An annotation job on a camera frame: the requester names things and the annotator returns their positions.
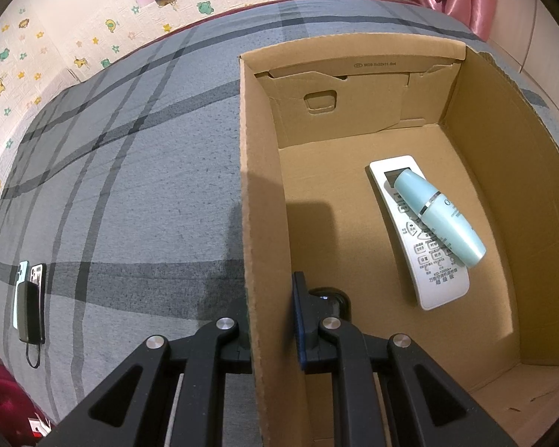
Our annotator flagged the light blue bottle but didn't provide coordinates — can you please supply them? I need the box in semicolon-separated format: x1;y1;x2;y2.
394;169;487;268

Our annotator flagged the red patterned cloth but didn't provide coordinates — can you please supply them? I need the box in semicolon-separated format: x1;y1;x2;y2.
0;358;47;429

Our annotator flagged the white remote control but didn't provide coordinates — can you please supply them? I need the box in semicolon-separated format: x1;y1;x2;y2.
367;155;470;311

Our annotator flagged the black power bank with cable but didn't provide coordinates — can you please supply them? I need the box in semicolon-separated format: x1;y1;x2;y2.
18;282;46;370

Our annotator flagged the beige wardrobe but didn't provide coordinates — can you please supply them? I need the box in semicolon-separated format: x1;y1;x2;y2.
487;0;559;131

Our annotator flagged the light blue phone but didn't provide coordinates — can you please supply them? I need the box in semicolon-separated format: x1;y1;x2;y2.
12;261;29;331

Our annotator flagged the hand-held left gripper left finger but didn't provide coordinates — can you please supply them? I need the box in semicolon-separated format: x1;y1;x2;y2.
37;317;255;447

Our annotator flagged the brown cardboard box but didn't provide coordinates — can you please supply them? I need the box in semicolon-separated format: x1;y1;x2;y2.
239;35;559;447

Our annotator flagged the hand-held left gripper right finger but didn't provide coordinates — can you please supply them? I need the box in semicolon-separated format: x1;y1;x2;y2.
293;271;518;447

